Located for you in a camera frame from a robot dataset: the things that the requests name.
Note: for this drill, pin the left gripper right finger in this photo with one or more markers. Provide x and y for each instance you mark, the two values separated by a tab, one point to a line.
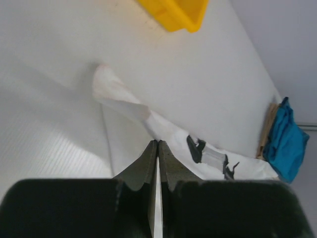
181	194

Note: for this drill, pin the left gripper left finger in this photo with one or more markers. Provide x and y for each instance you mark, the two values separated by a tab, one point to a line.
136	196

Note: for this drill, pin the white t shirt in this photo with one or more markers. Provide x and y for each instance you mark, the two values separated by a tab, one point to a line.
200	157

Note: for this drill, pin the folded blue t shirt stack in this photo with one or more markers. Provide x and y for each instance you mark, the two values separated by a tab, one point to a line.
286	145

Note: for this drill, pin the wooden board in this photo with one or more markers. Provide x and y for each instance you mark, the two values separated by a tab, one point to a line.
268	122

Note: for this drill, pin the yellow plastic bin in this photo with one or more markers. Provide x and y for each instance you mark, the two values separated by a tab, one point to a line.
174	15

